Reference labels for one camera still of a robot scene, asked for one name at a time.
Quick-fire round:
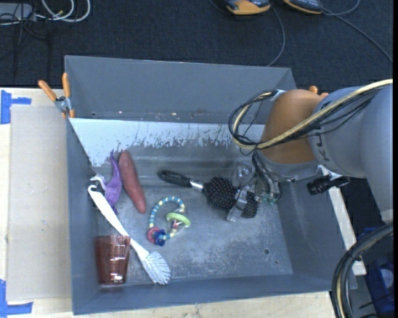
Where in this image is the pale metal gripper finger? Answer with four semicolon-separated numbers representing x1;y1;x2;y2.
226;191;248;223
240;191;261;219

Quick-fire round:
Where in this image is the black hairbrush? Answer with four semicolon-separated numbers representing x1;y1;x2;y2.
157;169;240;211

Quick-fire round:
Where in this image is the grey metal bin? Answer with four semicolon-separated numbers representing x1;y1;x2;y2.
63;55;353;316

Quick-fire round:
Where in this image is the red-brown sweet potato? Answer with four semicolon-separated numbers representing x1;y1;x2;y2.
117;150;148;215

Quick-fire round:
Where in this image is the white dish brush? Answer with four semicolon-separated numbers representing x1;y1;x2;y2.
87;174;172;286

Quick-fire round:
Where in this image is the purple cloth toy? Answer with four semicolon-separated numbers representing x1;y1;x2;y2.
103;150;123;214

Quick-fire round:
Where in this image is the red-brown translucent cup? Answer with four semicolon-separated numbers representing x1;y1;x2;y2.
94;234;132;286

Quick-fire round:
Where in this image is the pale flat board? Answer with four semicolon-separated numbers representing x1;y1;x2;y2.
5;105;74;302

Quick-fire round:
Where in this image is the black cylinder on white bracket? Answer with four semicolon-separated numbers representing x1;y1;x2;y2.
306;165;351;197

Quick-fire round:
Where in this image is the colourful ring rattle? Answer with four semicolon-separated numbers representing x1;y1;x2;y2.
147;195;192;247

